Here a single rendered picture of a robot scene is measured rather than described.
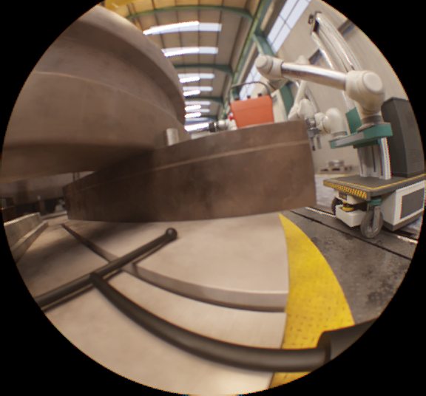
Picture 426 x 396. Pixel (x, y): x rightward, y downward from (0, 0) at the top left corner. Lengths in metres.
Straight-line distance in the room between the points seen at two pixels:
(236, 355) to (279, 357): 0.04
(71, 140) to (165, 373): 0.59
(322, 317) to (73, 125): 1.03
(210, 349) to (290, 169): 0.62
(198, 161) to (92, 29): 0.95
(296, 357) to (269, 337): 0.06
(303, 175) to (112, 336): 0.73
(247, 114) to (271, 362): 0.71
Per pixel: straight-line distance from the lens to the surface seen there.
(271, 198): 0.65
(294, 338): 0.57
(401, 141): 1.27
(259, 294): 0.28
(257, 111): 0.68
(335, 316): 0.63
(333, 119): 1.39
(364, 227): 1.03
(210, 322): 0.24
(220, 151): 0.65
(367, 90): 0.80
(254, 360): 0.18
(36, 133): 0.57
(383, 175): 1.22
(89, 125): 0.60
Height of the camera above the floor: 0.51
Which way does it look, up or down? 3 degrees down
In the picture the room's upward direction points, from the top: 9 degrees counter-clockwise
